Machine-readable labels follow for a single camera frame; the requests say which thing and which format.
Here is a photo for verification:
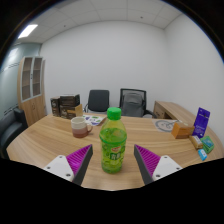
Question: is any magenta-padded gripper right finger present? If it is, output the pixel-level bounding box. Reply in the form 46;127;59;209
133;144;183;185

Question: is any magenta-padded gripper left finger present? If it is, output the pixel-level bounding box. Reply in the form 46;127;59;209
43;144;94;187

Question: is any green drink bottle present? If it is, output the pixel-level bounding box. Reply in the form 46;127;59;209
99;106;128;175

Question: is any white and brown ceramic mug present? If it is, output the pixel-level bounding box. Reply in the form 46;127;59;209
70;116;93;139

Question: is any orange-brown cardboard box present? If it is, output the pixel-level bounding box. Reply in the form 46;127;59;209
171;121;195;140

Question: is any small yellow box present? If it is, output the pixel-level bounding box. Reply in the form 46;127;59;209
188;134;204;150

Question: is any small blue box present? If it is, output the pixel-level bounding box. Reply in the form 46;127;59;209
197;148;208;162

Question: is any printed paper sheet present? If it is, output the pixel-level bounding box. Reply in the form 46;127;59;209
82;114;108;127

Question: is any black mesh armchair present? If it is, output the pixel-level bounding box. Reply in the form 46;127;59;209
118;88;157;119

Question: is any dark box with tan side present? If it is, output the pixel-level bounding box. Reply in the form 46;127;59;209
59;103;84;120

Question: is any wooden side desk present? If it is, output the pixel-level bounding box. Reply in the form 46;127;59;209
153;100;198;128

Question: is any green flat box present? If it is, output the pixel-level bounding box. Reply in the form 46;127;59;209
199;135;215;154

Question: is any upright dark brown box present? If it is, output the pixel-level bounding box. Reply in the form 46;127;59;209
50;96;62;118

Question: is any purple upright package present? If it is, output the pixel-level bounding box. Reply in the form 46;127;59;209
192;107;211;138

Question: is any black ribbed box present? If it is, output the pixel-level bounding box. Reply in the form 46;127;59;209
59;93;81;108

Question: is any black sofa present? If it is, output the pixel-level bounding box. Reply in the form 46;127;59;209
0;107;29;159

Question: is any black office chair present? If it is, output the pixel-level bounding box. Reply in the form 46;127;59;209
83;89;110;114

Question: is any wooden shelf cabinet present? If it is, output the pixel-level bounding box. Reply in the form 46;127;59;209
17;55;47;127

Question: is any rectangular ceiling light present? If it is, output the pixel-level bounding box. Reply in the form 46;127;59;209
17;23;39;39

